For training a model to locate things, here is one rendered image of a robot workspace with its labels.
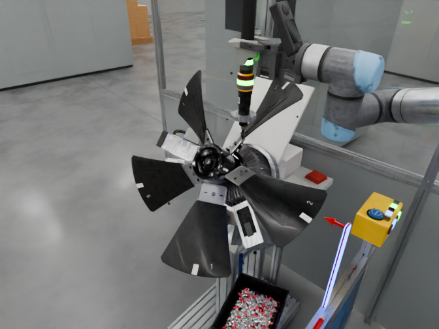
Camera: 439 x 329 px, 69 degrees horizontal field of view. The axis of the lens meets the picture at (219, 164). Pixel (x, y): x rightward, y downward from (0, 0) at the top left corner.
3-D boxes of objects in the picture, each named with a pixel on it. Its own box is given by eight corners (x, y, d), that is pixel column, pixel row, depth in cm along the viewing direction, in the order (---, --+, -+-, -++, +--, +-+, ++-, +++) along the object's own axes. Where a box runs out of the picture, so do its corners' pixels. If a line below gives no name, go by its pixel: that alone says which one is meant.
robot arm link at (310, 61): (321, 49, 64) (338, 43, 70) (300, 46, 67) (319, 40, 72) (314, 85, 68) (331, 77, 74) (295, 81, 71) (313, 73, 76)
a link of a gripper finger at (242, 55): (222, 63, 81) (255, 69, 77) (222, 38, 78) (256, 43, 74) (228, 61, 84) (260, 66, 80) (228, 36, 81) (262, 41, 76)
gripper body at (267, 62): (252, 76, 78) (296, 87, 72) (255, 39, 74) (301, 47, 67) (270, 69, 83) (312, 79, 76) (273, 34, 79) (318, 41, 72)
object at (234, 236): (227, 242, 122) (231, 224, 123) (241, 245, 119) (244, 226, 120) (216, 241, 115) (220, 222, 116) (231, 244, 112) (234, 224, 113)
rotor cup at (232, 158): (212, 149, 116) (192, 138, 106) (248, 150, 109) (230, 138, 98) (205, 188, 114) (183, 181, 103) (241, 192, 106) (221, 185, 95)
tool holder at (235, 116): (232, 109, 96) (233, 76, 90) (256, 110, 95) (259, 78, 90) (230, 121, 88) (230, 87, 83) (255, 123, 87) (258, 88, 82)
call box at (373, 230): (366, 213, 119) (373, 190, 113) (394, 226, 113) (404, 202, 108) (349, 236, 109) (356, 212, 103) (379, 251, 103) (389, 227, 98)
